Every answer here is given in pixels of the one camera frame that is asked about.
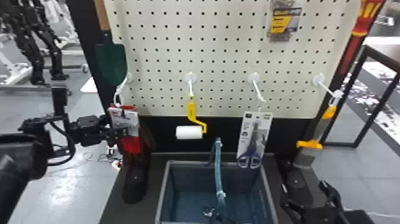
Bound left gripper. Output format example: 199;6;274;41
70;115;126;148

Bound red gloves pair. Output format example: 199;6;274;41
107;104;156;158

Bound green trowel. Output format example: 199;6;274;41
93;0;129;87

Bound yellow paint roller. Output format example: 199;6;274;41
174;95;208;141

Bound blue basket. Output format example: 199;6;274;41
155;137;280;224

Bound white pegboard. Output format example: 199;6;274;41
103;0;363;206

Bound blue scissors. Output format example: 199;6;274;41
236;110;274;170

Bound grey yellow hand tool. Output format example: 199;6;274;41
292;104;339;170

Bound yellow label hardware pack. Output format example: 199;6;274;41
267;0;303;43

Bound red hand tool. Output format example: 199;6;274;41
339;0;388;76

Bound black side table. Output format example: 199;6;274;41
312;35;400;158

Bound black cable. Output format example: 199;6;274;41
46;121;77;167

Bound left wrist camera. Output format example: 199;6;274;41
18;116;52;136

